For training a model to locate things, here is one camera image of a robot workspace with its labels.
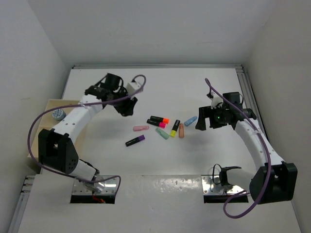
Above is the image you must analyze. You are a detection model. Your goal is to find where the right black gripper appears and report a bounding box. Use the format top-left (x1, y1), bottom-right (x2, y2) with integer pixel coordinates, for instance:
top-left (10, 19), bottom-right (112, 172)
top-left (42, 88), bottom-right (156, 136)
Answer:
top-left (195, 104), bottom-right (229, 130)

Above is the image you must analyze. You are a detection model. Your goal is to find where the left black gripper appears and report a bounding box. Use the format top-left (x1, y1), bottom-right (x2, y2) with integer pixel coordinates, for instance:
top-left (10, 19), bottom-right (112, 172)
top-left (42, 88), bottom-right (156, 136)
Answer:
top-left (110, 87), bottom-right (137, 116)

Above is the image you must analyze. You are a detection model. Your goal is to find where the purple capped black highlighter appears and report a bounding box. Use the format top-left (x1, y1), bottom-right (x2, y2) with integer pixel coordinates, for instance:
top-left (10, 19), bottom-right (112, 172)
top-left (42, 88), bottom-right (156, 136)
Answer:
top-left (125, 135), bottom-right (145, 147)

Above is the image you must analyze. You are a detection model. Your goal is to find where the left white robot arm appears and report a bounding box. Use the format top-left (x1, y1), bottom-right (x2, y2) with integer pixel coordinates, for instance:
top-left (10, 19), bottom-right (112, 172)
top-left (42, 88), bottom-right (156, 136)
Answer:
top-left (38, 73), bottom-right (144, 183)

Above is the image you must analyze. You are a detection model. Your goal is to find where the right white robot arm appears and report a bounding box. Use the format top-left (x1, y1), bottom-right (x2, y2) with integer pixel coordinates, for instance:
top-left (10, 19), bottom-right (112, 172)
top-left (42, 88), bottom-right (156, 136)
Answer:
top-left (195, 92), bottom-right (298, 204)

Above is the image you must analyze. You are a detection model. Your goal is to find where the pastel blue correction tape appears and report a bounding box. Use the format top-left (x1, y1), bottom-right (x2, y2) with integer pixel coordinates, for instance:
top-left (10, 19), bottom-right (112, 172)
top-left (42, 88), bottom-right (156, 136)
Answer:
top-left (184, 116), bottom-right (197, 127)

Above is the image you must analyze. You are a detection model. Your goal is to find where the pastel pink correction tape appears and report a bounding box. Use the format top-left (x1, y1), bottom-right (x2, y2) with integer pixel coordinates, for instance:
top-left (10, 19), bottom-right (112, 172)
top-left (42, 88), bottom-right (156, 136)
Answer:
top-left (133, 125), bottom-right (149, 132)

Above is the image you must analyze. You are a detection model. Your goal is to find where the pink capped black highlighter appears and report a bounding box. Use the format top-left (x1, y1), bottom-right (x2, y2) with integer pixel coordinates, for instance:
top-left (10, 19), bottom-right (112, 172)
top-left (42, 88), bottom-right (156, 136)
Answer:
top-left (146, 119), bottom-right (166, 129)

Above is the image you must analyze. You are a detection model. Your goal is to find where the yellow capped black highlighter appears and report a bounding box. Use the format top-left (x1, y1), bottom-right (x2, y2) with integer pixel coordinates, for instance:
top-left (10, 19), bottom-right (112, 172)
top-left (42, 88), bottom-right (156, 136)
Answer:
top-left (170, 119), bottom-right (180, 138)

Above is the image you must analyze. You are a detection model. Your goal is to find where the orange capped black highlighter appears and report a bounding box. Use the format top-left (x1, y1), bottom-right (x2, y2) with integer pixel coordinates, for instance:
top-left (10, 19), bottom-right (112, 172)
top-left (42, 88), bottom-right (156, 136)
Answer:
top-left (150, 116), bottom-right (170, 124)

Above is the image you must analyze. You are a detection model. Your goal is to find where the pastel green correction tape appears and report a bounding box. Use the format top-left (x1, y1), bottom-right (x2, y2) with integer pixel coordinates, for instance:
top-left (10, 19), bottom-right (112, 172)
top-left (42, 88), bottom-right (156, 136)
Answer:
top-left (155, 128), bottom-right (170, 140)

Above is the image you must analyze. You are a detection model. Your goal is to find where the wooden divided tray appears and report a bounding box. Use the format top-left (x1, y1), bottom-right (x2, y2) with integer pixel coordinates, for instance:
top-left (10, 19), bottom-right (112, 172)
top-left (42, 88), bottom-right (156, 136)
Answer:
top-left (31, 99), bottom-right (86, 161)

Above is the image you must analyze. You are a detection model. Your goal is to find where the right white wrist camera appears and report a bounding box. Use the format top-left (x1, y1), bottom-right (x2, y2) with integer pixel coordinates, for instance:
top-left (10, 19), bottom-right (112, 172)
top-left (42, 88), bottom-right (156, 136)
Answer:
top-left (207, 91), bottom-right (224, 109)

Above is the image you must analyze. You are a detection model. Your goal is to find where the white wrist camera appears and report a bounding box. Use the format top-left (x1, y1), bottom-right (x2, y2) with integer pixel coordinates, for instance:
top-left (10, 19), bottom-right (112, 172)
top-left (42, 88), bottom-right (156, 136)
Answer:
top-left (207, 91), bottom-right (224, 109)
top-left (126, 82), bottom-right (143, 96)

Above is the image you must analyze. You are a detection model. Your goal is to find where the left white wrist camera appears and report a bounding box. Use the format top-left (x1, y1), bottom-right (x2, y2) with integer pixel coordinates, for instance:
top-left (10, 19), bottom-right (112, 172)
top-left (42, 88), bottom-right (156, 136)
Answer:
top-left (126, 82), bottom-right (143, 96)

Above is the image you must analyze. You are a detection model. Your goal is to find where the aluminium frame rail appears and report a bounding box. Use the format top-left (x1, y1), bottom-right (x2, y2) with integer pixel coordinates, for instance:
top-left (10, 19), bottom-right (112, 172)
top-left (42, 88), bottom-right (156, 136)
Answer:
top-left (63, 65), bottom-right (257, 109)

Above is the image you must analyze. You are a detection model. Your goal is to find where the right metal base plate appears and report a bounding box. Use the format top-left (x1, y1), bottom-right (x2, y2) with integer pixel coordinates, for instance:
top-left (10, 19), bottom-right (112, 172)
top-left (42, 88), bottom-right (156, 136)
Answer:
top-left (201, 175), bottom-right (243, 196)

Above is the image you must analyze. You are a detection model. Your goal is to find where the metal base plate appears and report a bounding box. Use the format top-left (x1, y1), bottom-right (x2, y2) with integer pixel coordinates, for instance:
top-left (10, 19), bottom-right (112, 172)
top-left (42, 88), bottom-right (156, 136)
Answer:
top-left (201, 175), bottom-right (243, 196)
top-left (72, 175), bottom-right (121, 196)

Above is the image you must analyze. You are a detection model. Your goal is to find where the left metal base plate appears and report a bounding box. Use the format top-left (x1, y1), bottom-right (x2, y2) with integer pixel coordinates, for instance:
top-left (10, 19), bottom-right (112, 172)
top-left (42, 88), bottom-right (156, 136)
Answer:
top-left (72, 175), bottom-right (121, 196)

